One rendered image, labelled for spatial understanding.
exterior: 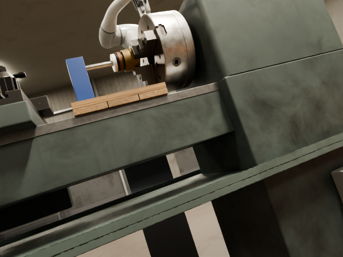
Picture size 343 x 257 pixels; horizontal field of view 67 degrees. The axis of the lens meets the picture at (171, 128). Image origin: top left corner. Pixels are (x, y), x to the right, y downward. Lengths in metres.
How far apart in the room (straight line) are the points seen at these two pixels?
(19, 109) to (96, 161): 0.24
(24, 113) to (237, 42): 0.71
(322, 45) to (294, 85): 0.24
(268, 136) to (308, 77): 0.31
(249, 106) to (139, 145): 0.39
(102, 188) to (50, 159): 7.61
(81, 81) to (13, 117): 0.30
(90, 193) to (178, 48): 7.68
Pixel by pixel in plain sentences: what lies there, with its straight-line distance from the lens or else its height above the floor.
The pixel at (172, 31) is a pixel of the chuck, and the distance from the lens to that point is 0.99.
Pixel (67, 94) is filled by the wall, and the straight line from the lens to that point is 8.94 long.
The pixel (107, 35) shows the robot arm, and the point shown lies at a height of 1.53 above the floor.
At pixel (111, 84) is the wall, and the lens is 8.85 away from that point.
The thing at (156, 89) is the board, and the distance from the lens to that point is 0.85.
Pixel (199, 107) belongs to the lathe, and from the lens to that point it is 0.89.
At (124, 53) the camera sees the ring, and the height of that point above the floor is 1.09.
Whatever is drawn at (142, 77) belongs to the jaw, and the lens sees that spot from 1.07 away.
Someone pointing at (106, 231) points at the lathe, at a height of 0.55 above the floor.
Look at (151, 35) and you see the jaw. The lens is 0.99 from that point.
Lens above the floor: 0.66
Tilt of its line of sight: 6 degrees up
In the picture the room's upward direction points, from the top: 18 degrees counter-clockwise
